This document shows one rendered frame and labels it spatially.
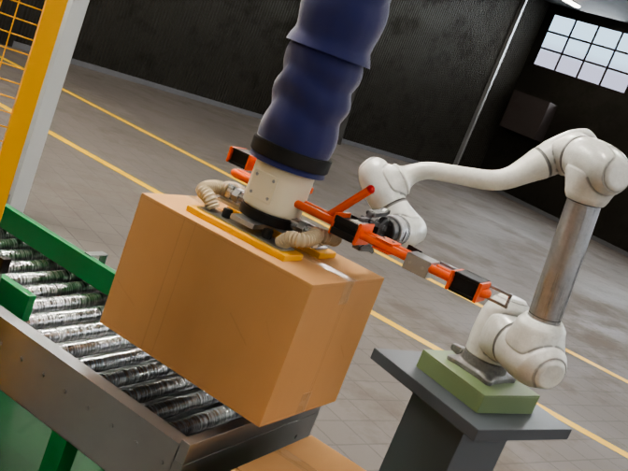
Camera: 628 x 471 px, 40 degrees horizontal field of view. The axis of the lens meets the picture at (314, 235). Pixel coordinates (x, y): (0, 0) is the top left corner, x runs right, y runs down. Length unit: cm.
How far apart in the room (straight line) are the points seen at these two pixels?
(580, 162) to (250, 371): 110
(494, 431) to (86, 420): 119
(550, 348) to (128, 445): 124
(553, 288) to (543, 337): 15
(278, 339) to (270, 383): 11
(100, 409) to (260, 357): 45
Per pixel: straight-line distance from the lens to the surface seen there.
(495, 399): 280
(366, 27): 226
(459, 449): 287
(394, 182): 255
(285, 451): 249
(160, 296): 239
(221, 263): 226
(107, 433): 236
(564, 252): 261
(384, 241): 220
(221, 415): 255
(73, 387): 242
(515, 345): 269
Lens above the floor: 163
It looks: 12 degrees down
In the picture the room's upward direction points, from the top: 21 degrees clockwise
